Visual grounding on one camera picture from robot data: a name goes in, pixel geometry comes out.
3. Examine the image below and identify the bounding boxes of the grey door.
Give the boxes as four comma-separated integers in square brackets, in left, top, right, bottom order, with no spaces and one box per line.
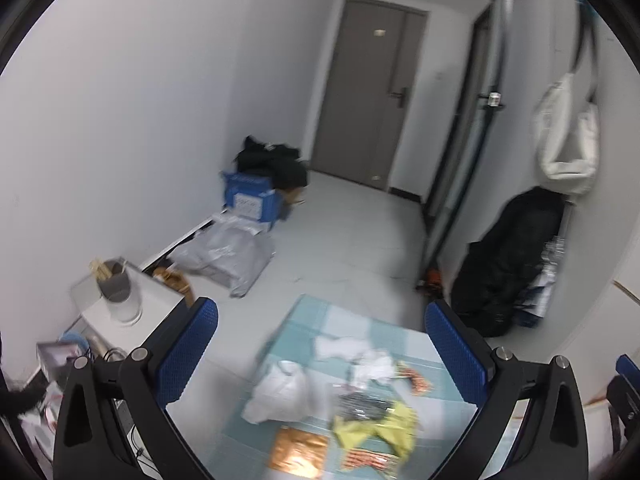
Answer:
[310,0,430,192]

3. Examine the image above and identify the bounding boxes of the black backpack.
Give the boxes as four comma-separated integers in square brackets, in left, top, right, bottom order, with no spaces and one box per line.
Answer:
[452,186,568,338]

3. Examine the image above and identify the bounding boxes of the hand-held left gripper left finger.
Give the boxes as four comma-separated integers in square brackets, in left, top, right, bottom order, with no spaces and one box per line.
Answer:
[52,296,219,480]

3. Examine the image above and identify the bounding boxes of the pink box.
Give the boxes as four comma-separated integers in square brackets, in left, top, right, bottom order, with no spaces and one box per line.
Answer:
[37,341,91,386]

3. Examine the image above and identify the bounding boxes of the silver black wrapper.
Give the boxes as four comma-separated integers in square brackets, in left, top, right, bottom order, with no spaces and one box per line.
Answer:
[332,385,396,423]

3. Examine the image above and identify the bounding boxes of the black framed glass door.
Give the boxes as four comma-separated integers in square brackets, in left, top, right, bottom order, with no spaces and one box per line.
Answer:
[422,0,516,291]

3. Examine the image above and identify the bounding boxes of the black hanging strap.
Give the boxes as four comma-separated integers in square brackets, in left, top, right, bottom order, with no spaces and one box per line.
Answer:
[567,0,601,106]

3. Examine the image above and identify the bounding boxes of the black clothes pile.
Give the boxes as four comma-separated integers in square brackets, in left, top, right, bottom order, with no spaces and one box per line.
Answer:
[235,135,308,193]

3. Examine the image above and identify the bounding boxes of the white plastic bag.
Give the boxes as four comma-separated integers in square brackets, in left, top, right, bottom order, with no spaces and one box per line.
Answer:
[241,360,321,423]

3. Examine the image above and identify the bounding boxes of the teal checkered tablecloth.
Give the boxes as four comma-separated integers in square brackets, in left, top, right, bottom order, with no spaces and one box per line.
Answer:
[210,294,481,480]

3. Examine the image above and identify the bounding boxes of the white crumpled tissue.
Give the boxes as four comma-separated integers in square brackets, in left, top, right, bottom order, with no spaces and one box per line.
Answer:
[350,349,401,386]

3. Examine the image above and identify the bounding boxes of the grey plastic mailer bag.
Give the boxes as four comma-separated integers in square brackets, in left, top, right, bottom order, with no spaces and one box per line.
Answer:
[170,215,276,298]

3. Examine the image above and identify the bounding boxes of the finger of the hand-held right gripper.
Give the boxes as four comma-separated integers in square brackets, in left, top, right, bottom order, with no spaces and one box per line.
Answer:
[606,377,636,457]
[615,354,640,386]

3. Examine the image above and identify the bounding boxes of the silver folding umbrella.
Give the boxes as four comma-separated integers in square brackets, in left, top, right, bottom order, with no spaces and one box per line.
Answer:
[520,232,566,328]

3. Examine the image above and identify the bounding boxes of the white foam sheet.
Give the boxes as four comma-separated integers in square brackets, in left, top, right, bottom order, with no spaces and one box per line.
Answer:
[314,335,371,361]

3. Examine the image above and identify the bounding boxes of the white plastic cup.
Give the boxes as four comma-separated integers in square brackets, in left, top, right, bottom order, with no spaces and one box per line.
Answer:
[97,257,143,323]

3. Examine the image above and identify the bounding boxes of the blue cardboard box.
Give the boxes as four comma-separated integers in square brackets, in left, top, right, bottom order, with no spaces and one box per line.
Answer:
[221,170,293,232]

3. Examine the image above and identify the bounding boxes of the yellow wrapper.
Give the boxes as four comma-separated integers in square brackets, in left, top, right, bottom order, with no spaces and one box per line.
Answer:
[334,401,418,456]

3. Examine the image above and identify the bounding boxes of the copper foil wrapper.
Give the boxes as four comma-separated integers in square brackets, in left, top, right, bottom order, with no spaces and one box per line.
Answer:
[270,426,331,476]

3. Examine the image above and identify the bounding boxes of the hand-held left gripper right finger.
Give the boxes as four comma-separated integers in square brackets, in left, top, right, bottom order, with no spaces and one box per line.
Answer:
[424,300,591,480]

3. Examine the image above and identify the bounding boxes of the black furry object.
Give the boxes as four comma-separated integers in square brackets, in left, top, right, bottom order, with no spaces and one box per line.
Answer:
[0,385,51,418]

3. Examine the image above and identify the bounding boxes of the orange red patterned snack wrapper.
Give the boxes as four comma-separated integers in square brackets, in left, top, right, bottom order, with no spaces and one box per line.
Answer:
[397,361,433,396]

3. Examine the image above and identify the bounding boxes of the cream red checkered snack wrapper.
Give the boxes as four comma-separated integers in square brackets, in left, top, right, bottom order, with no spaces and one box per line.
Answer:
[340,449,408,471]

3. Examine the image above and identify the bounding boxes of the brown cardboard box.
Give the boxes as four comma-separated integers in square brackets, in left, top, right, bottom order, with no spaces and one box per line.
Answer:
[277,185,307,208]

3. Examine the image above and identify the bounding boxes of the orange black object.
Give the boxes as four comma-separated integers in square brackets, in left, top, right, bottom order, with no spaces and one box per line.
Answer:
[415,267,446,293]

